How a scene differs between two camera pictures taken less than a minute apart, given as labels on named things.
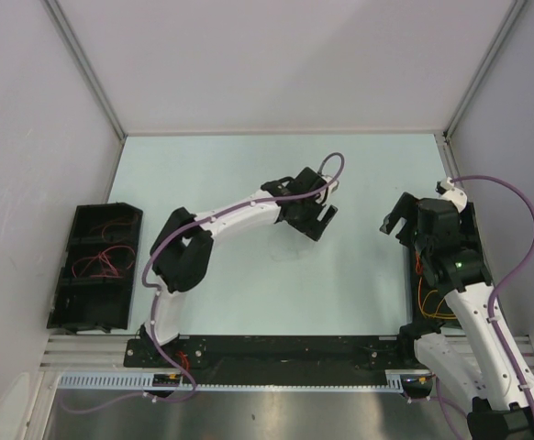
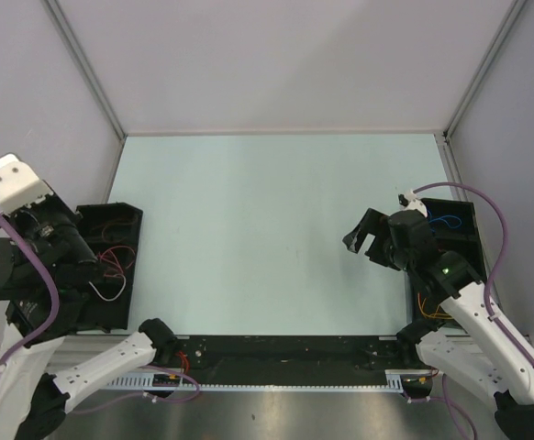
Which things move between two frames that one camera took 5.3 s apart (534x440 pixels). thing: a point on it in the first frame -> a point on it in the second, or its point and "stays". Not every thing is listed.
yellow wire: [436, 314] stays
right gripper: [406, 204] -> [372, 223]
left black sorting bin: [96, 279] stays
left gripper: [317, 228] -> [23, 216]
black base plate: [277, 357] stays
